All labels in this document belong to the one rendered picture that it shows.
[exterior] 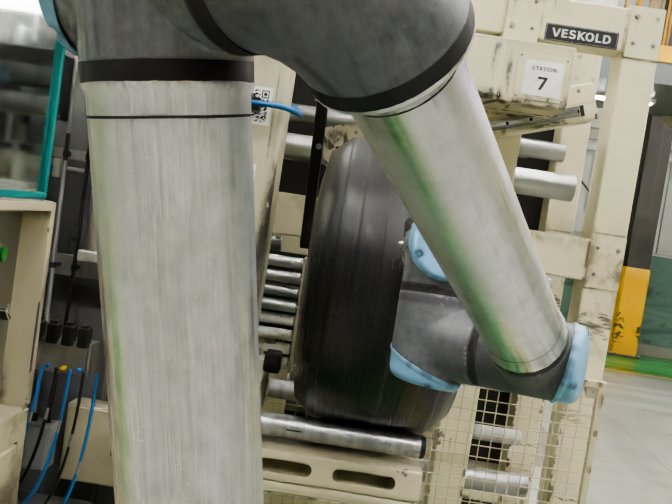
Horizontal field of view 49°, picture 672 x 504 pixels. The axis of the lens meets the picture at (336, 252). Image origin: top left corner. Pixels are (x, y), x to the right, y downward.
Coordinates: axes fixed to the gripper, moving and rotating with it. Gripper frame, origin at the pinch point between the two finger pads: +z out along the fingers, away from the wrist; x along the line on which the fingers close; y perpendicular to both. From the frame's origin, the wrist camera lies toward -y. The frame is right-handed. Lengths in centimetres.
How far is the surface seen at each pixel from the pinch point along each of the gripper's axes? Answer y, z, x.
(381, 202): 11.4, 4.1, 7.3
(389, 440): -31.6, 18.4, -1.4
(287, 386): -28, 46, 21
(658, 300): 62, 911, -429
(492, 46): 56, 42, -14
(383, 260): 1.2, 1.2, 5.6
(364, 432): -30.9, 18.7, 3.5
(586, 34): 75, 71, -43
